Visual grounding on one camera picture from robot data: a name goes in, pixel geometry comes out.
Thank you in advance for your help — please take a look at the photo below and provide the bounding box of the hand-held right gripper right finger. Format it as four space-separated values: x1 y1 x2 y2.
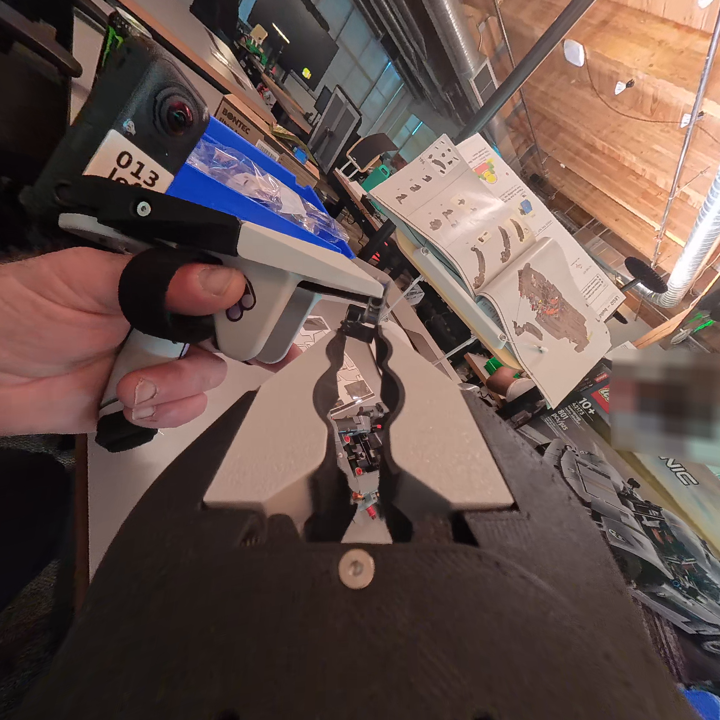
374 329 515 542

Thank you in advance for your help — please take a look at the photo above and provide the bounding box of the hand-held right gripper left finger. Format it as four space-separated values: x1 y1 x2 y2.
202 333 354 542

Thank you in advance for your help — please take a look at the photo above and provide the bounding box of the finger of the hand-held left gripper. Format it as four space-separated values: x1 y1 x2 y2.
235 221 390 300
213 260 323 365

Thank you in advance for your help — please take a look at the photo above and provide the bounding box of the black angled lego connector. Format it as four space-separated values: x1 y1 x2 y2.
339 298 388 345

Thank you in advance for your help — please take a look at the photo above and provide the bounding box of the grey lego car model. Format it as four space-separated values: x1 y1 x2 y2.
329 402 393 521

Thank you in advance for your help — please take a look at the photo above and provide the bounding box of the blue bin with square tag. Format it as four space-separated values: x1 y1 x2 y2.
165 115 356 261

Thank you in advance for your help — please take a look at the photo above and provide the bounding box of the instruction booklet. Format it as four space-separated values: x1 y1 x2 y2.
368 133 624 410

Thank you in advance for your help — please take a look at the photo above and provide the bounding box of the lego set box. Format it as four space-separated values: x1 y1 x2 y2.
514 368 720 656

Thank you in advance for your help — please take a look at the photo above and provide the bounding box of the person's left hand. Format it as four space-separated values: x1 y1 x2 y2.
0 246 305 435

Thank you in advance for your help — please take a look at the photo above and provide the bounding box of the black drink can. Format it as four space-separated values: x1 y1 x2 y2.
100 10 154 71

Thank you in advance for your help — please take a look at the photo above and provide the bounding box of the long grey background desk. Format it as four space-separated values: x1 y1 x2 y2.
115 0 257 98

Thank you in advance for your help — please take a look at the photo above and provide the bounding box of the clear bag with white strip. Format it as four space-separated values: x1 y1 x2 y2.
186 139 351 244

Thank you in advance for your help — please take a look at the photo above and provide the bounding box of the white sticker sheet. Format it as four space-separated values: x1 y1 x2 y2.
301 315 377 407

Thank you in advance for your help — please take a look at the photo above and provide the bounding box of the cardboard box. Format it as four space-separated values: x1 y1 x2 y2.
215 94 278 148

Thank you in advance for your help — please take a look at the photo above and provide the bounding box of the black chair with white piping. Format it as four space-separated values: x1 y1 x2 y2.
345 133 399 173

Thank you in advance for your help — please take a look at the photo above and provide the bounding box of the grey metal cabinet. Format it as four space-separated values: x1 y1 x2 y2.
307 84 362 173

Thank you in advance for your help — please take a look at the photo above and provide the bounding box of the dark monitor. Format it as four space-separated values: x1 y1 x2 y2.
246 0 339 92

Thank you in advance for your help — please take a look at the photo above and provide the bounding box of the white air vent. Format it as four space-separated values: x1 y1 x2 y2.
468 59 500 102

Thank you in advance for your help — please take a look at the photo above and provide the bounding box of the silver ventilation duct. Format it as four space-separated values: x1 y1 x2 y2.
633 166 720 308
419 0 498 116

